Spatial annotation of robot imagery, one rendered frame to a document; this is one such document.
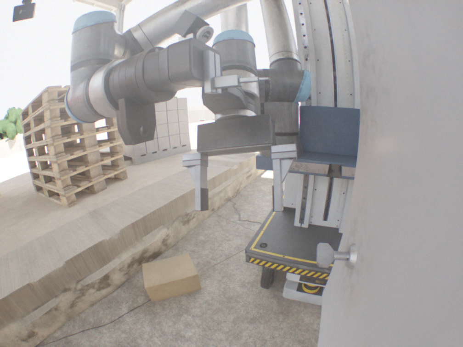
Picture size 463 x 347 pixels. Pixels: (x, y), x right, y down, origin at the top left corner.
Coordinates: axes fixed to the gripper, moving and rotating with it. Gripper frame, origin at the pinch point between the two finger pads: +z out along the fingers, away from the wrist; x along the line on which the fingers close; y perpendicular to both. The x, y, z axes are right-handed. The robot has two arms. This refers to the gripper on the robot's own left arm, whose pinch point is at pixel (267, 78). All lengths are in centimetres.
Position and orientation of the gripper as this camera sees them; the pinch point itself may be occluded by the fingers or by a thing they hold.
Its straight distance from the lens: 20.2
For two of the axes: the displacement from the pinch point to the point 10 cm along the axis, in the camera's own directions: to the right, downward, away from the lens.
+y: -0.5, -9.5, -3.1
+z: 9.3, 0.7, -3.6
